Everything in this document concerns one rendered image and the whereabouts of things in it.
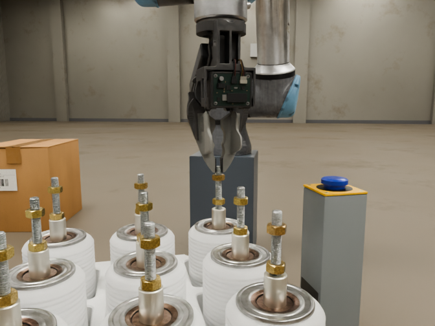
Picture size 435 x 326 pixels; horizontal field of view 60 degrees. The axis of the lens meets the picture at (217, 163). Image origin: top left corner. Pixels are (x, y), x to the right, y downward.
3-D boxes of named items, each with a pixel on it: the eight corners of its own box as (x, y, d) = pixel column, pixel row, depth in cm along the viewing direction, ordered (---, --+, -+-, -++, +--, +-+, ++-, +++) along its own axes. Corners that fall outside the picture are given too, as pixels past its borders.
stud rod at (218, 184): (215, 215, 59) (215, 166, 57) (215, 213, 60) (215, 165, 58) (222, 214, 59) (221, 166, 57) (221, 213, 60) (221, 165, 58)
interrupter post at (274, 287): (292, 306, 37) (293, 273, 36) (275, 314, 35) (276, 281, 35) (274, 296, 38) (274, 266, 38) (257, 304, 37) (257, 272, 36)
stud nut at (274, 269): (283, 276, 35) (283, 267, 35) (265, 273, 36) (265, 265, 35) (285, 267, 37) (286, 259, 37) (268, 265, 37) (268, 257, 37)
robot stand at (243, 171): (202, 237, 127) (202, 148, 122) (256, 240, 124) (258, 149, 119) (189, 258, 109) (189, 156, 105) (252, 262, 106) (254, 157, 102)
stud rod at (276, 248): (279, 289, 36) (281, 212, 35) (268, 288, 36) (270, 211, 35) (281, 284, 37) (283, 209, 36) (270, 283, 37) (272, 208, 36)
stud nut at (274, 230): (284, 237, 34) (284, 228, 34) (265, 235, 35) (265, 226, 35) (287, 230, 36) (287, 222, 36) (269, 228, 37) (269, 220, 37)
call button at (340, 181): (316, 188, 60) (316, 176, 59) (338, 187, 61) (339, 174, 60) (329, 194, 56) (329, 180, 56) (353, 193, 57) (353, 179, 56)
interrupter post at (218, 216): (224, 231, 58) (224, 211, 57) (209, 230, 59) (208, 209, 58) (228, 227, 60) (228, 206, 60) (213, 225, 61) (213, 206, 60)
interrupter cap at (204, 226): (235, 239, 55) (236, 234, 55) (187, 234, 57) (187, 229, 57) (247, 223, 62) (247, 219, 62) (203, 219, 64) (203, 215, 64)
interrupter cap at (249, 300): (331, 308, 36) (331, 301, 36) (278, 339, 31) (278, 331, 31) (272, 280, 42) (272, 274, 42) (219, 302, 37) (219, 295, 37)
